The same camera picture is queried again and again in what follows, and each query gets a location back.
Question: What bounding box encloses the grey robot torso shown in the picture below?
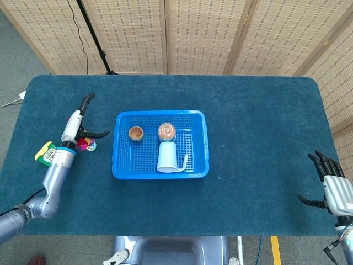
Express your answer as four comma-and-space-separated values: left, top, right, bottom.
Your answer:
103, 235, 240, 265

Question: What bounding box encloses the bamboo folding screen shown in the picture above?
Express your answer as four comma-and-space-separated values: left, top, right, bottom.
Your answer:
0, 0, 353, 177

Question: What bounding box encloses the colourful feather shuttlecock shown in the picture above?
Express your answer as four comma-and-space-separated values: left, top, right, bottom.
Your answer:
76, 137, 97, 152

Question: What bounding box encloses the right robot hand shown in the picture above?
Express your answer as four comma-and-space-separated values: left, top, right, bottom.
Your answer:
297, 150, 353, 226

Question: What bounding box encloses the small painted terracotta pot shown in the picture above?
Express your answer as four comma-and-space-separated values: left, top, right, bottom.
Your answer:
128, 126, 145, 143

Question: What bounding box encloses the light blue handled mug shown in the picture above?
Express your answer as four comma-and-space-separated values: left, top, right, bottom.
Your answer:
156, 141, 189, 174

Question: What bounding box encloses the clear jar with orange contents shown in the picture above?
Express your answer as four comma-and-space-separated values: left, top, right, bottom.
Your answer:
157, 122, 177, 143

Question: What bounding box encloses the thin black hanging cable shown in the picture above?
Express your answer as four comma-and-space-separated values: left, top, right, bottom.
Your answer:
67, 0, 89, 75

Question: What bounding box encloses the black tripod stand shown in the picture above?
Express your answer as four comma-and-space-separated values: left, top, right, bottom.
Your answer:
76, 0, 121, 76

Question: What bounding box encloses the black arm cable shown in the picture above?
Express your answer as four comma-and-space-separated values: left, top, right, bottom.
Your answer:
0, 187, 45, 218

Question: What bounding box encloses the blue floor cable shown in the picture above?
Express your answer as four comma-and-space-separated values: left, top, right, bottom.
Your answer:
256, 236, 263, 265

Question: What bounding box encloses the green box with yellow lid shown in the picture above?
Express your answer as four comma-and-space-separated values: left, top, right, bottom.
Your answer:
34, 141, 58, 166

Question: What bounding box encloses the white floor cable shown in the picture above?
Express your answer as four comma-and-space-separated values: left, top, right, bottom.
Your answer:
0, 98, 20, 108

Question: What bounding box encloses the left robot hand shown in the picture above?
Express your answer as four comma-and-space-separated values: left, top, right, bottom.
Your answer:
60, 93, 111, 145

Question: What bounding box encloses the blue plastic mesh basket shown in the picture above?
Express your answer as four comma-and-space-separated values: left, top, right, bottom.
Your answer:
111, 109, 210, 181

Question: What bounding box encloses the teal carpet table cover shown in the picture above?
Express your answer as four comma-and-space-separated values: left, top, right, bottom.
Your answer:
0, 75, 348, 237

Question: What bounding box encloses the yellow floor tape strip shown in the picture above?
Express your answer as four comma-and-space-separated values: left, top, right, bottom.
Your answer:
270, 236, 282, 265

